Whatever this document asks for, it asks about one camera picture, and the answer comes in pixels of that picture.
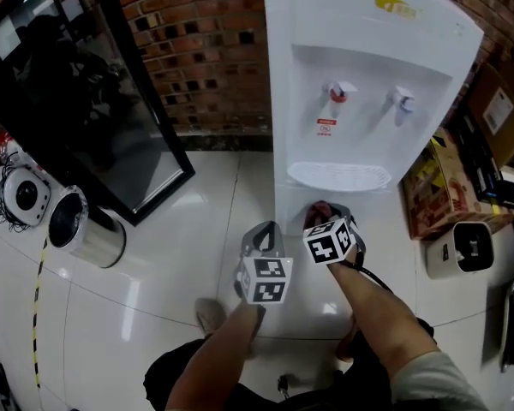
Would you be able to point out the yellow black floor tape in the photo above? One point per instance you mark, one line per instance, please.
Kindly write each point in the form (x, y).
(36, 298)

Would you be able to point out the white square trash bin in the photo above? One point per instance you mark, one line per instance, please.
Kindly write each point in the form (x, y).
(441, 255)

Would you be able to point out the person's left shoe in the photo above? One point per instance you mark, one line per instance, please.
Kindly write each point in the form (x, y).
(212, 315)

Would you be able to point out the clear plastic bag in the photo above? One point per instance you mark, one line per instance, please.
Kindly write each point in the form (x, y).
(0, 148)

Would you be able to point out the black box white print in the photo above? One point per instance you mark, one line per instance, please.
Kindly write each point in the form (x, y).
(509, 195)

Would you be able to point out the person's right forearm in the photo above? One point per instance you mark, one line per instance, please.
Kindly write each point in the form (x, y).
(381, 323)

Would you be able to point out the black framed glass door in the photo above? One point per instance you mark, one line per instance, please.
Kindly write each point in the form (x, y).
(90, 114)

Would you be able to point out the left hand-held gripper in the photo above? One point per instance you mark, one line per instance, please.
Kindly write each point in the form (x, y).
(265, 278)

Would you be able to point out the person's grey shirt sleeve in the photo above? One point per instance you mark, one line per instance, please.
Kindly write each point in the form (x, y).
(437, 388)

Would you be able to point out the black box blue print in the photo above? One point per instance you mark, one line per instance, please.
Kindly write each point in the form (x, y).
(479, 161)

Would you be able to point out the brown cloth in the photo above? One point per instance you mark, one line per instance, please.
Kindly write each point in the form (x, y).
(314, 214)

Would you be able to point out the person's left forearm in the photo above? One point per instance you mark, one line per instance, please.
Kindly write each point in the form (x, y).
(214, 358)

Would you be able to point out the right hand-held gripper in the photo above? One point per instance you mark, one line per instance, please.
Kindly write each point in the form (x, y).
(325, 244)

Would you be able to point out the white water dispenser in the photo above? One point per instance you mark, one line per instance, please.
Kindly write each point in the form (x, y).
(347, 37)

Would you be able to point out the red printed cardboard box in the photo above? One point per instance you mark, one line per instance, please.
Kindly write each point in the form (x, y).
(437, 191)

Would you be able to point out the steel trash can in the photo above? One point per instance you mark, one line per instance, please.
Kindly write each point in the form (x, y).
(103, 242)

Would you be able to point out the black rolling stool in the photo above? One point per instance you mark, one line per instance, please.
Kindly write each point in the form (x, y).
(284, 383)

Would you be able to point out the cardboard box white label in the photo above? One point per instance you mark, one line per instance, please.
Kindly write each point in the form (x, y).
(497, 114)

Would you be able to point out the person's black shorts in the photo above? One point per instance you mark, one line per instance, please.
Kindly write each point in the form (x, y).
(163, 375)

